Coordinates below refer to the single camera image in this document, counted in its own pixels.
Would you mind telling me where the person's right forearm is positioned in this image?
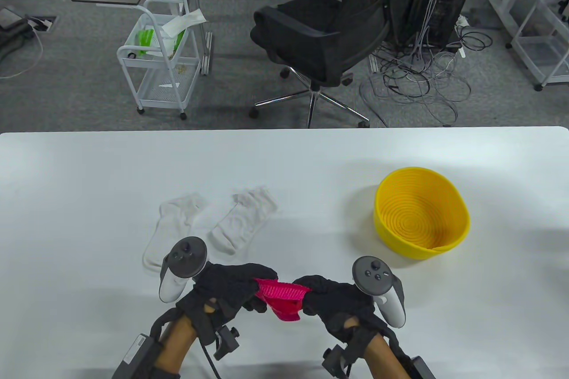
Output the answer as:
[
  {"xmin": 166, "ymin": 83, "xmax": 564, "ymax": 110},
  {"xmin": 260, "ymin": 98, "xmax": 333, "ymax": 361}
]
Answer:
[{"xmin": 362, "ymin": 332, "xmax": 412, "ymax": 379}]

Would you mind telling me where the white green wipes pack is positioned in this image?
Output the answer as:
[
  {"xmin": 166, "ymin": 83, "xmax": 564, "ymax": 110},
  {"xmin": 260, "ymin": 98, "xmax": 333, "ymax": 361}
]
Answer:
[{"xmin": 153, "ymin": 32, "xmax": 188, "ymax": 59}]

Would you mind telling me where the black mesh office chair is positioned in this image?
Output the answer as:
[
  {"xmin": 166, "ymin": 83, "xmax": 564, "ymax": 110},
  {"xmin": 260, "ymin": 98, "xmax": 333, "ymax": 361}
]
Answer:
[{"xmin": 249, "ymin": 0, "xmax": 416, "ymax": 129}]

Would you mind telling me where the tangle of floor cables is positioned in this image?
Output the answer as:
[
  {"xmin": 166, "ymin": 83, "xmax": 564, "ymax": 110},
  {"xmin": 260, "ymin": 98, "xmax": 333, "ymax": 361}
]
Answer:
[{"xmin": 359, "ymin": 19, "xmax": 493, "ymax": 128}]

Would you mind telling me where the white metal rack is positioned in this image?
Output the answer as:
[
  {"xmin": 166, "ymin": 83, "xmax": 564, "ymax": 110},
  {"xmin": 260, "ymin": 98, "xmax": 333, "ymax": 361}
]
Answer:
[{"xmin": 510, "ymin": 0, "xmax": 569, "ymax": 92}]

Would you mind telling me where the green plastic packet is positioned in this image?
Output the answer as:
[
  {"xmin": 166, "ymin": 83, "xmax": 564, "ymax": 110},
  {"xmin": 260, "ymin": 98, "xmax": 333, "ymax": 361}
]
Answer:
[{"xmin": 136, "ymin": 28, "xmax": 156, "ymax": 56}]

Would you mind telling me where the yellow woven basket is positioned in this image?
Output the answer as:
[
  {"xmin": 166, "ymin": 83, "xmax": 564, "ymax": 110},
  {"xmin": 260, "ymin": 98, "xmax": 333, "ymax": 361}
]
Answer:
[{"xmin": 374, "ymin": 167, "xmax": 471, "ymax": 261}]

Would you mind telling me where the floor power socket box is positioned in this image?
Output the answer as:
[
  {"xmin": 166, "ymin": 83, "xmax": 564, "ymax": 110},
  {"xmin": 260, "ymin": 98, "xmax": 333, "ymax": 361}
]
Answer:
[{"xmin": 28, "ymin": 16, "xmax": 59, "ymax": 33}]

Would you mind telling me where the person's left forearm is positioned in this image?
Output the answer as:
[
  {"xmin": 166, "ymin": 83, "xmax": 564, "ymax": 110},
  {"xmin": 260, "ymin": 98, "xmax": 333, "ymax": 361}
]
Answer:
[{"xmin": 153, "ymin": 319, "xmax": 199, "ymax": 373}]

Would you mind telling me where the white sock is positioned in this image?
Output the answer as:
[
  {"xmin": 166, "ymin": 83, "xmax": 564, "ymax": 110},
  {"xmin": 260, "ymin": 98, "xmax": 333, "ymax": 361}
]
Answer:
[
  {"xmin": 142, "ymin": 193, "xmax": 208, "ymax": 270},
  {"xmin": 209, "ymin": 186, "xmax": 279, "ymax": 256}
]

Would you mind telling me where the person's left hand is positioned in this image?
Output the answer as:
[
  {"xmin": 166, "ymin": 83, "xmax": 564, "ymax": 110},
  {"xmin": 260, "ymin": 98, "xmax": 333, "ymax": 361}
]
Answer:
[{"xmin": 176, "ymin": 263, "xmax": 280, "ymax": 334}]

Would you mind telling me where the white desk leg frame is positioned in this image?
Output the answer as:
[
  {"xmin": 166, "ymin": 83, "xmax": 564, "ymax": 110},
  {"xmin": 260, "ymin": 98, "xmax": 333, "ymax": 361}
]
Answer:
[{"xmin": 485, "ymin": 0, "xmax": 541, "ymax": 49}]

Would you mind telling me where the white paper towel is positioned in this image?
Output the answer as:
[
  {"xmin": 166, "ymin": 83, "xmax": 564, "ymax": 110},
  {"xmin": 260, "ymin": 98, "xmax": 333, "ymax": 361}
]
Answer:
[{"xmin": 160, "ymin": 9, "xmax": 208, "ymax": 37}]

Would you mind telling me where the person's right hand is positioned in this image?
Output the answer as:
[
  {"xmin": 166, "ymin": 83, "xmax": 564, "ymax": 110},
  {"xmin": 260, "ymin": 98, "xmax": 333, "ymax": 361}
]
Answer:
[{"xmin": 291, "ymin": 275, "xmax": 387, "ymax": 344}]

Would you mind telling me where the silver metal stand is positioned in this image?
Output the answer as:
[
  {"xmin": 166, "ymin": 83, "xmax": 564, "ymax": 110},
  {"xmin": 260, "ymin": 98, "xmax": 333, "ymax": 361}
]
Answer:
[{"xmin": 186, "ymin": 0, "xmax": 214, "ymax": 76}]

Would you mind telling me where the white wire utility cart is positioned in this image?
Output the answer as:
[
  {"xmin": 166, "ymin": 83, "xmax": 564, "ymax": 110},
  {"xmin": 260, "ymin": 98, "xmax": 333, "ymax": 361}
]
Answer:
[{"xmin": 116, "ymin": 0, "xmax": 202, "ymax": 121}]

